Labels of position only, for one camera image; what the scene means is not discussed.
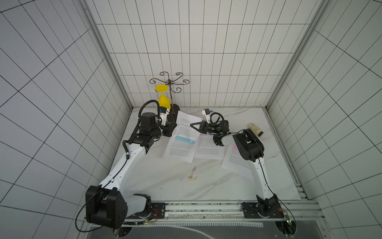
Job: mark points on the small beige spice jar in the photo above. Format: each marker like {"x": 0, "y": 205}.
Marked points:
{"x": 256, "y": 130}

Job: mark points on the purple highlighted paper document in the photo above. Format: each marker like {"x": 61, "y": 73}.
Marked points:
{"x": 207, "y": 149}

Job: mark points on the yellow plastic wine glass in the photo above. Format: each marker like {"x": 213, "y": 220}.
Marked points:
{"x": 163, "y": 100}

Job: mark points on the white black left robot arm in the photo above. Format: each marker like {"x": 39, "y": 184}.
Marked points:
{"x": 108, "y": 204}

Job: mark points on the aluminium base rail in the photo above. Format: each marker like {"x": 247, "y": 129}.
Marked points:
{"x": 193, "y": 213}

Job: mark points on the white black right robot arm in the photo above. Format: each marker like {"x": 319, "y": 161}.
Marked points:
{"x": 251, "y": 149}

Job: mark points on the pink highlighted paper document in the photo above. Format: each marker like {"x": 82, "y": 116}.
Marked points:
{"x": 233, "y": 162}

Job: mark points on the blue highlighted paper document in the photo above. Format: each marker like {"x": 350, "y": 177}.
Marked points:
{"x": 184, "y": 141}

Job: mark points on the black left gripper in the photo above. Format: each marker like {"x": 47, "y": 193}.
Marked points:
{"x": 169, "y": 129}

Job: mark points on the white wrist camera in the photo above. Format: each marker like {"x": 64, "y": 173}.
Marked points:
{"x": 163, "y": 113}
{"x": 207, "y": 113}

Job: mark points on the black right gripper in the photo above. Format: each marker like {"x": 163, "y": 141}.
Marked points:
{"x": 202, "y": 127}

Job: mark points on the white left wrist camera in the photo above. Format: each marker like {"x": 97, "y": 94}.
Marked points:
{"x": 163, "y": 113}

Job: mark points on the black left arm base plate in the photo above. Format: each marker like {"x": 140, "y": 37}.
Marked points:
{"x": 156, "y": 211}

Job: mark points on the dark metal glass rack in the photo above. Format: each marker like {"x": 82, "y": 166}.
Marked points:
{"x": 174, "y": 87}

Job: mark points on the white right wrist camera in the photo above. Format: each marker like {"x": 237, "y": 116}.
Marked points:
{"x": 207, "y": 113}

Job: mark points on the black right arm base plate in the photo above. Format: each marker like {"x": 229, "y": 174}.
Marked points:
{"x": 255, "y": 211}

